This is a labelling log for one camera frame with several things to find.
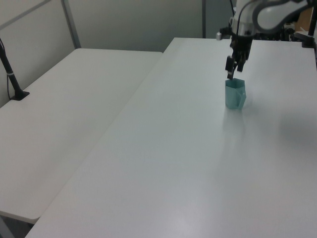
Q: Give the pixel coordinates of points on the white side table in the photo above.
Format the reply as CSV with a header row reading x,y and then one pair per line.
x,y
62,119

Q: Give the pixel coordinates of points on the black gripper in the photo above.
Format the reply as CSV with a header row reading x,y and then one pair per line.
x,y
241,48

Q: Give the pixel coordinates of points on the black clamped camera stand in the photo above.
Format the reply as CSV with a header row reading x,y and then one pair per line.
x,y
309,37

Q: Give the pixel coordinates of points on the thin grey partition post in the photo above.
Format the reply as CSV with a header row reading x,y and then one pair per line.
x,y
203,18

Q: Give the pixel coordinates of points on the light teal faceted cup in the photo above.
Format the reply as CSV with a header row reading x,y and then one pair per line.
x,y
234,96

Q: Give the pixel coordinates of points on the grey metal partition post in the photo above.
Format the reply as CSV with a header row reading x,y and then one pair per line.
x,y
71,24

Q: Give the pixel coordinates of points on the dark background equipment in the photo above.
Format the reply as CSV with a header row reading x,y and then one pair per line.
x,y
277,33

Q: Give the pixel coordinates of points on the black camera stand white band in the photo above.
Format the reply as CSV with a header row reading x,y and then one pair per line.
x,y
12,77

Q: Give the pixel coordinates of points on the brown cardboard box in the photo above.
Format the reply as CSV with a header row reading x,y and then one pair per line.
x,y
304,21

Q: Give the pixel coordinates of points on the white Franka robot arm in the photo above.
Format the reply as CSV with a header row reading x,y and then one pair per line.
x,y
265,15

